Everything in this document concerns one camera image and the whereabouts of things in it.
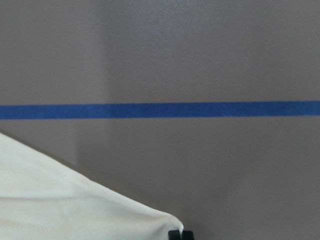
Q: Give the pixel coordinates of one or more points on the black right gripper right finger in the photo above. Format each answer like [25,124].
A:
[187,235]

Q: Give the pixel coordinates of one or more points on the cream long-sleeve graphic shirt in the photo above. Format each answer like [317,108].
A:
[42,199]

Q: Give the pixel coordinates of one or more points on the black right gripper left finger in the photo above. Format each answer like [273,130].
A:
[174,235]

